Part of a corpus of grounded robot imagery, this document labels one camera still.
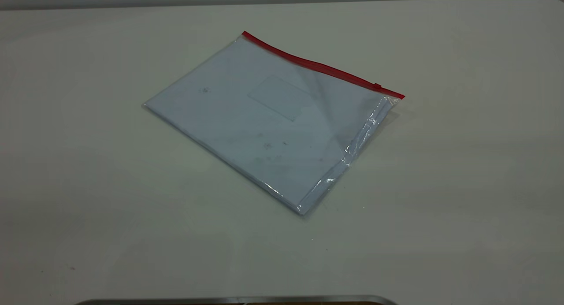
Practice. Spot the clear plastic zip bag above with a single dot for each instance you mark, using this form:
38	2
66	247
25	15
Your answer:
246	120

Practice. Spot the metal edge strip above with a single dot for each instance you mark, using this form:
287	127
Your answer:
238	301

